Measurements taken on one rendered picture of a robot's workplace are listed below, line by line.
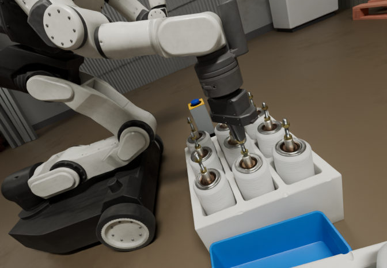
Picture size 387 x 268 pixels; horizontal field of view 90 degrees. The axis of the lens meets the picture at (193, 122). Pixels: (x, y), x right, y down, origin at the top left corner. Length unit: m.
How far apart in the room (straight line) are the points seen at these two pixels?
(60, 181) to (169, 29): 0.79
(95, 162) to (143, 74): 2.87
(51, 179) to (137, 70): 2.90
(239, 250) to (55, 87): 0.75
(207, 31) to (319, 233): 0.57
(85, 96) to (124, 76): 2.99
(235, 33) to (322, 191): 0.44
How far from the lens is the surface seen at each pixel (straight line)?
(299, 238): 0.66
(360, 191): 0.82
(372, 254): 0.50
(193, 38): 0.36
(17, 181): 1.14
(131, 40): 0.42
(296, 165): 0.56
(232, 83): 0.40
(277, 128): 0.65
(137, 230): 0.81
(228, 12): 0.39
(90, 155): 0.92
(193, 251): 0.76
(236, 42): 0.40
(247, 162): 0.54
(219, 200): 0.55
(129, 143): 0.78
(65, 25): 0.46
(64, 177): 0.96
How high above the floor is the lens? 0.62
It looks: 25 degrees down
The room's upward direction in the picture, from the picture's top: 24 degrees counter-clockwise
